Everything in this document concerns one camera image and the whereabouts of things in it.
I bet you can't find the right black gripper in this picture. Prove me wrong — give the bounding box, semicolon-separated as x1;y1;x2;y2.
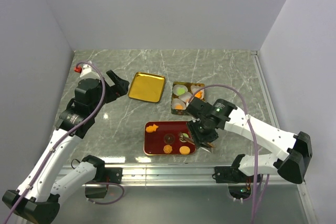
186;116;219;150

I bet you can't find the round orange cookie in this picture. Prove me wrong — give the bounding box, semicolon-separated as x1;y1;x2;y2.
175;104;183;110
179;146;191;155

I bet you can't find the orange fish cookie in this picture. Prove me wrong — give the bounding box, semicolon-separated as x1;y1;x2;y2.
195;90;204;99
145;124;159;133

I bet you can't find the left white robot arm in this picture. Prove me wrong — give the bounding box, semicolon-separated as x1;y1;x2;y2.
2;70;129;223

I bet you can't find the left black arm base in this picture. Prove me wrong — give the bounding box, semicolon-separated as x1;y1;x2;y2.
85;167;123;200

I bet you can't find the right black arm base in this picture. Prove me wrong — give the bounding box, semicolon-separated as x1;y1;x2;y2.
214;165;263;200

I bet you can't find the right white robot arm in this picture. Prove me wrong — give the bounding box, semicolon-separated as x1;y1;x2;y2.
186;98;312;184

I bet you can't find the gold tin lid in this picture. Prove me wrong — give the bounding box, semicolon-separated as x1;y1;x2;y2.
128;72;165;103

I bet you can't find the lower swirl cookie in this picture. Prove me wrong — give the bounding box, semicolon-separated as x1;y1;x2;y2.
163;145;173;154

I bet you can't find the red lacquer tray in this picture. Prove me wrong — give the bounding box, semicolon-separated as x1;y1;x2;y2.
143;121;196;156

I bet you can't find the white paper cup liner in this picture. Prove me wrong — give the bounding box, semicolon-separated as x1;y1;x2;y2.
173;84;188;96
191;85;204;98
171;98;186;110
178;92;192;103

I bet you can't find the green cookie tin box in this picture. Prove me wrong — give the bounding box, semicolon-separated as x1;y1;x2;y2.
171;81;205;115

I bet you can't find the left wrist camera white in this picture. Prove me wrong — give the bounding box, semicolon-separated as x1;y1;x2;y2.
74;61;99;79

